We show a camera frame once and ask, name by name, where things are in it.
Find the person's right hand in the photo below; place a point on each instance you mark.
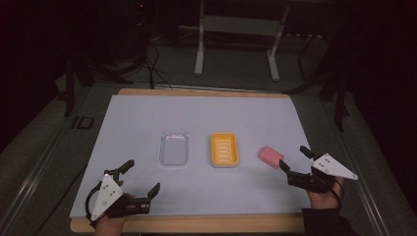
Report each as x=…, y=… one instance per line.
x=324, y=200

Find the white metal stand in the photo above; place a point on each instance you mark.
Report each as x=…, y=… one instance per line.
x=241, y=25

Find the clear plastic tray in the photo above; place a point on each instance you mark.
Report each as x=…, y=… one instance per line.
x=174, y=150

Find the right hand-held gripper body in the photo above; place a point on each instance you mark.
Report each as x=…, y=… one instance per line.
x=331, y=167

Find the black stand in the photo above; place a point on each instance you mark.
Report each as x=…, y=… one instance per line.
x=70, y=85
x=339, y=98

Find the pink soap bar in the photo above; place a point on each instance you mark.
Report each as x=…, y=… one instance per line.
x=270, y=156

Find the white table mat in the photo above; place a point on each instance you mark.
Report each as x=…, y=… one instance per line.
x=196, y=114

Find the yellow soap dish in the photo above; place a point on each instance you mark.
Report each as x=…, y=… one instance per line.
x=224, y=150

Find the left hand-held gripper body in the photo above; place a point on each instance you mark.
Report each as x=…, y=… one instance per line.
x=108, y=196

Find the person's left hand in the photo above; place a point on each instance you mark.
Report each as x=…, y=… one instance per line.
x=109, y=226

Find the black rectangular floor frame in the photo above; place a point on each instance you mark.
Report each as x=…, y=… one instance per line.
x=83, y=122

